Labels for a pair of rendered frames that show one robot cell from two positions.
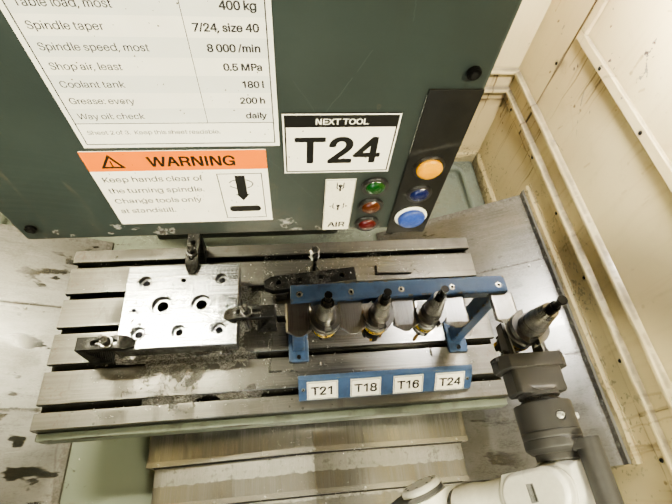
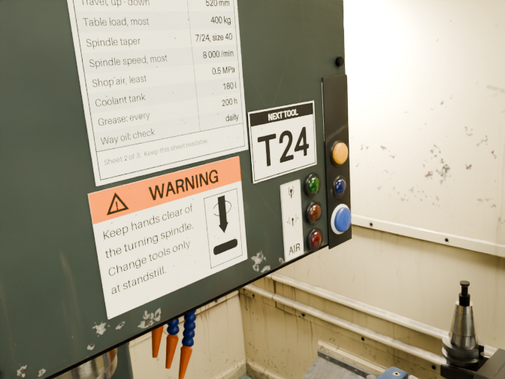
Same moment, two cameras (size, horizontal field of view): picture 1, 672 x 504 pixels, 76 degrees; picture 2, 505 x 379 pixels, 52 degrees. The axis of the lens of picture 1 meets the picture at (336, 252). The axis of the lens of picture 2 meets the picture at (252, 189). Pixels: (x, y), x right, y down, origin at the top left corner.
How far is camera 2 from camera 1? 40 cm
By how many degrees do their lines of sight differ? 50
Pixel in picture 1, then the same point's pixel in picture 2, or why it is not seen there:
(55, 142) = (70, 184)
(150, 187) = (146, 235)
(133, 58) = (155, 68)
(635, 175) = (394, 253)
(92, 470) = not seen: outside the picture
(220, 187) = (206, 218)
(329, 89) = (272, 85)
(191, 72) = (192, 78)
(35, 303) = not seen: outside the picture
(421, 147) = (330, 132)
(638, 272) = not seen: hidden behind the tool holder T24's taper
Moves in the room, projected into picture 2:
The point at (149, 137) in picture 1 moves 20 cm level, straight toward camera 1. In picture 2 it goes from (155, 158) to (404, 162)
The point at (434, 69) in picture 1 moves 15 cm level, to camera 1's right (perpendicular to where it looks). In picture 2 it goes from (321, 62) to (415, 53)
